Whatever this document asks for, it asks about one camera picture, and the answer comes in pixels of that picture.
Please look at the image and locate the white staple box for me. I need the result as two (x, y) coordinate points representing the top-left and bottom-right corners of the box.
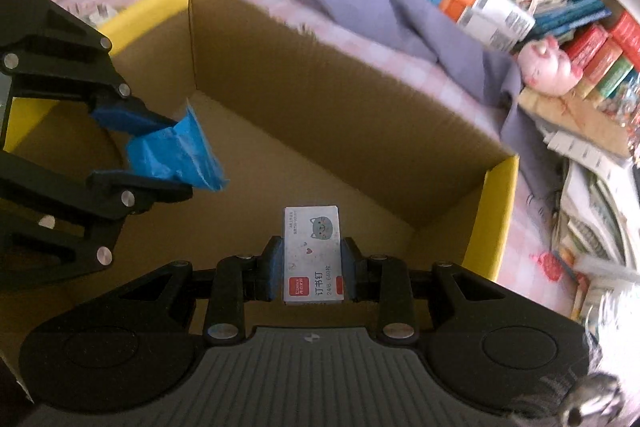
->
(281, 205), (346, 306)

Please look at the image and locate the blue plastic packet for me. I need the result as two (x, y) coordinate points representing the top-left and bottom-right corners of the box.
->
(125, 99), (229, 193)

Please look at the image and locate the yellow cardboard box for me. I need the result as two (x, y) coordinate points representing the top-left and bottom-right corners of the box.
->
(0, 0), (521, 388)

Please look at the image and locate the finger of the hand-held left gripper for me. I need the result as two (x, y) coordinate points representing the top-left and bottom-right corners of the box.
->
(0, 153), (194, 294)
(0, 0), (179, 154)

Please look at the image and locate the grey purple cloth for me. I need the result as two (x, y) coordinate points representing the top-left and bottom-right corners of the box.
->
(180, 0), (562, 208)

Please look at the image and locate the pile of papers and booklets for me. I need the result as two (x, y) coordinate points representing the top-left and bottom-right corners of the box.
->
(519, 87), (640, 324)

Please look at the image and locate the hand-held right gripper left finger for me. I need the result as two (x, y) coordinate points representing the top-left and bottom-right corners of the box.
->
(115, 235), (284, 346)

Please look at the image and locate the pink pig toy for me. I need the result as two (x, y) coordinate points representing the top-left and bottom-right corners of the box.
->
(515, 34), (584, 98)

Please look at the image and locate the white charger plug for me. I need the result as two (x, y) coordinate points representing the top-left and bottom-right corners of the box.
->
(80, 3), (121, 26)

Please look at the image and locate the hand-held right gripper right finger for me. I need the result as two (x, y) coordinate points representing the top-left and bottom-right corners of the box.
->
(342, 236), (511, 346)

